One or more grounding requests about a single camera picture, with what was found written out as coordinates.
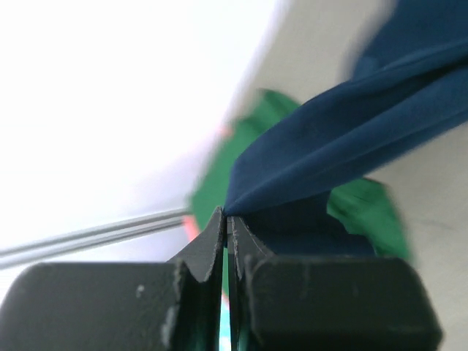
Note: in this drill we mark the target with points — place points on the navy blue t shirt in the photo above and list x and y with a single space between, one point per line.
408 86

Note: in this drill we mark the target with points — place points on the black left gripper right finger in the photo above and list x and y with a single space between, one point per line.
282 302

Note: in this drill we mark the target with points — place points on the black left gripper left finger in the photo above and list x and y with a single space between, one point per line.
120 306

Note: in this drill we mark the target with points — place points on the folded green t shirt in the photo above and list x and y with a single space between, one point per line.
357 218

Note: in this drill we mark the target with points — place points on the left aluminium frame post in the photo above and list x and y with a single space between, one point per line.
92 237

